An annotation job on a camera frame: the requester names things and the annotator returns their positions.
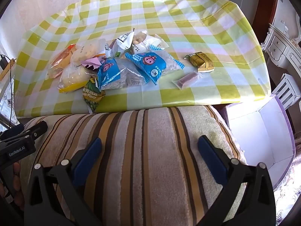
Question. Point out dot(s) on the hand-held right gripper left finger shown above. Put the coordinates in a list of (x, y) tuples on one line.
[(89, 162)]

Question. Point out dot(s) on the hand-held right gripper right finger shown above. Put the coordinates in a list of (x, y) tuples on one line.
[(211, 160)]

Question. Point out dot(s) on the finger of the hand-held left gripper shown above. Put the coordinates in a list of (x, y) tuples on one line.
[(13, 130), (36, 128)]

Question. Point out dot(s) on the white cardboard box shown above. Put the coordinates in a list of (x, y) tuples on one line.
[(263, 141)]

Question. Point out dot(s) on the pink snack packet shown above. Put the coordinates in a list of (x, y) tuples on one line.
[(91, 63)]

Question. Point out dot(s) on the frosted clear cookie packet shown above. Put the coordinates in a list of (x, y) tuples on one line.
[(87, 50)]

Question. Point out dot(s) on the white green snack packet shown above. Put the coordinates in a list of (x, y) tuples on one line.
[(122, 43)]

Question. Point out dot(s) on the person's left hand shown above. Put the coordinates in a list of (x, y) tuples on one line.
[(18, 188)]

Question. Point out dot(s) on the striped seat cushion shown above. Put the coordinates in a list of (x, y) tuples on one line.
[(150, 157)]

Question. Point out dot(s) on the white bun packet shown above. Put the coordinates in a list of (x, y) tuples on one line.
[(71, 77)]

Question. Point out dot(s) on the green pea snack packet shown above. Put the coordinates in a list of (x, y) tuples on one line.
[(91, 95)]

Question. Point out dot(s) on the orange clear cake packet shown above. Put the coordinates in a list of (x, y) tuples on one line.
[(61, 61)]

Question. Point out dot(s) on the white lace cloth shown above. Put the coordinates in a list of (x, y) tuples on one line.
[(288, 188)]

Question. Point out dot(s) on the purple bar clear packet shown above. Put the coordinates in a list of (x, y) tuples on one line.
[(188, 78)]

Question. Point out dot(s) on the blue cartoon snack packet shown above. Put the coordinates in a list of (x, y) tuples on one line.
[(109, 73), (150, 63)]

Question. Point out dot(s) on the gold snack packet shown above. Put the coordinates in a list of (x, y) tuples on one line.
[(202, 62)]

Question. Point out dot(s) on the white chair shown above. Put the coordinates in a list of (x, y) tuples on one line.
[(285, 87)]

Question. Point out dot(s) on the white ornate dresser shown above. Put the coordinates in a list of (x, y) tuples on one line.
[(279, 49)]

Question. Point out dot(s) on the white biscuit packet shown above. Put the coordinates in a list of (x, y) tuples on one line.
[(143, 43)]

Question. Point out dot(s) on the yellow checked tablecloth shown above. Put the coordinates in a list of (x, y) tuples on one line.
[(164, 16)]

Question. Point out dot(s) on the brown wooden door frame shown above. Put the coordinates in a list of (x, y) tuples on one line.
[(265, 9)]

